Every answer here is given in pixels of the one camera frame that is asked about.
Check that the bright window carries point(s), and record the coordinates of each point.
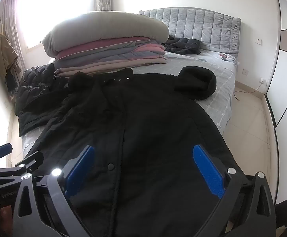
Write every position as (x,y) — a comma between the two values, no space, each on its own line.
(54,9)

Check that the small red object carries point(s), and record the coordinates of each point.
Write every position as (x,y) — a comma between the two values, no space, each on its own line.
(224,57)

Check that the bed with grey checked sheet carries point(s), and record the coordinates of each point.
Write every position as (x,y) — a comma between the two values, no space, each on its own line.
(215,103)

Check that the brown hanging coat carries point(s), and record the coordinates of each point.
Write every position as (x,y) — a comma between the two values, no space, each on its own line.
(6,54)

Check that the dark hanging garment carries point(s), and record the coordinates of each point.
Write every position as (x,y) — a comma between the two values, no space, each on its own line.
(11,84)

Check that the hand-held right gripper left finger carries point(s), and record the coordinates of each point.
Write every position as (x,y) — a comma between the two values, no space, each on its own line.
(80,170)

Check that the salmon pink folded quilt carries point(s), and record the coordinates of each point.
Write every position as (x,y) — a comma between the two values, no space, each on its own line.
(150,49)

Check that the black crumpled jacket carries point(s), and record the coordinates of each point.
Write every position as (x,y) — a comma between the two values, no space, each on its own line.
(182,45)

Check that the white wall socket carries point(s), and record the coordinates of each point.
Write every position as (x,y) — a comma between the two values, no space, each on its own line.
(258,40)
(245,72)
(263,80)

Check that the grey quilted hanging blanket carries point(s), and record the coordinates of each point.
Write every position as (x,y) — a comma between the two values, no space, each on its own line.
(202,27)

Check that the mauve folded quilt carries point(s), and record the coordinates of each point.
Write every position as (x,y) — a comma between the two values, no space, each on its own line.
(96,47)

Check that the black long coat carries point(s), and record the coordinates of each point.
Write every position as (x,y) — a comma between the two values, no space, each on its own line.
(145,118)

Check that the black puffer jacket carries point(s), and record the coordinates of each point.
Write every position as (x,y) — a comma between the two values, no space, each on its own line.
(35,91)

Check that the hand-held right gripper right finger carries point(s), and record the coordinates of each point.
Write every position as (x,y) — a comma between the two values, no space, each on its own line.
(210,172)

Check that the blue grey folded quilt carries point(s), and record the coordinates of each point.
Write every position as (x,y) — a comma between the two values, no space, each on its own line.
(104,55)

